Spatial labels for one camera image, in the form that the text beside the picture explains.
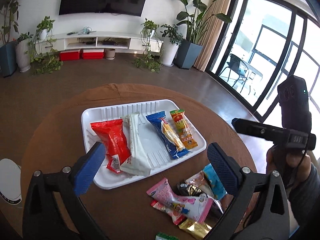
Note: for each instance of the gold wafer pack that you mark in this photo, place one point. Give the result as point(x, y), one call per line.
point(196, 229)

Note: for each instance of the large leaf plant grey pot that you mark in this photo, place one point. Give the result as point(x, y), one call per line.
point(197, 24)

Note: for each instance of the brown round tablecloth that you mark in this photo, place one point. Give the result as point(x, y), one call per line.
point(126, 212)

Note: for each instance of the green seaweed snack pack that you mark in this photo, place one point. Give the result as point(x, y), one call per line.
point(163, 236)

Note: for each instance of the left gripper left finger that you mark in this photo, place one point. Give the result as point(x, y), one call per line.
point(53, 208)

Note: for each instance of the red storage box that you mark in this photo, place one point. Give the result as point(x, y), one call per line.
point(92, 54)
point(70, 55)

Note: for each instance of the blue biscuit pack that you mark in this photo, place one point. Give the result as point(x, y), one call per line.
point(171, 141)

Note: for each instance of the black snack pack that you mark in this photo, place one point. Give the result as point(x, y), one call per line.
point(193, 191)

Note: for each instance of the white snack bag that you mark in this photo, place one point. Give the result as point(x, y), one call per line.
point(137, 163)

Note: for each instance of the white tv console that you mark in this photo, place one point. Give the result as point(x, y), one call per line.
point(121, 42)

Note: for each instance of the beige curtain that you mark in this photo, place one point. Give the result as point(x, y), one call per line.
point(209, 39)

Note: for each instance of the tall plant blue pot left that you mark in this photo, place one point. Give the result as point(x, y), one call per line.
point(10, 13)

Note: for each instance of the plant in white tall pot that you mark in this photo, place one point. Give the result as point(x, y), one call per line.
point(172, 39)

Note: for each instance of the black sliding door frame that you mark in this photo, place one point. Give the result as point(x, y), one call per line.
point(279, 40)

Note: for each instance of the left red storage box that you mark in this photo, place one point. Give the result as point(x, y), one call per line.
point(70, 55)

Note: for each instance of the black balcony chair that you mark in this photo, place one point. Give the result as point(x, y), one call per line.
point(246, 73)

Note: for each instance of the small brown pot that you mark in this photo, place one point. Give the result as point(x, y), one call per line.
point(110, 53)

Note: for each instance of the red snack bag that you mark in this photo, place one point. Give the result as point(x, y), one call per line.
point(112, 136)

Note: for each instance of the trailing pothos plant left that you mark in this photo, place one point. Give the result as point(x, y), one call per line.
point(44, 57)

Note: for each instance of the clear orange cake pack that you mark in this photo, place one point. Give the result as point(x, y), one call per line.
point(197, 180)

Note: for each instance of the plant in white ribbed pot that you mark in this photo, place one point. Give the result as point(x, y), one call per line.
point(22, 52)

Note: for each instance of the right human hand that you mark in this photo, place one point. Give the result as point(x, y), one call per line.
point(293, 160)

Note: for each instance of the orange snack bar pack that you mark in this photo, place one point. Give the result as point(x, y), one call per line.
point(183, 129)

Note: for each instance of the right red storage box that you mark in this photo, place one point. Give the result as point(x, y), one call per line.
point(92, 54)

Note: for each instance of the white plastic tray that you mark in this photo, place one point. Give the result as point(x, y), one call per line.
point(159, 158)

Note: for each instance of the pink cartoon snack bag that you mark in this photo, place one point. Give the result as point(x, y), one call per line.
point(195, 208)

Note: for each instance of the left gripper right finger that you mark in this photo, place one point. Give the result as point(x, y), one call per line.
point(259, 208)

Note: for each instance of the light blue snack bag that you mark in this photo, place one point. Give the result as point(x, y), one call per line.
point(215, 183)

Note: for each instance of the trailing pothos plant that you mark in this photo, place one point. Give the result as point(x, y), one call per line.
point(147, 60)
point(44, 57)

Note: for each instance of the red lychee candy pack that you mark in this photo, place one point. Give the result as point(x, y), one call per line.
point(176, 217)

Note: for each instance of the trailing pothos plant right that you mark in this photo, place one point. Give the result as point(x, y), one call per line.
point(147, 60)

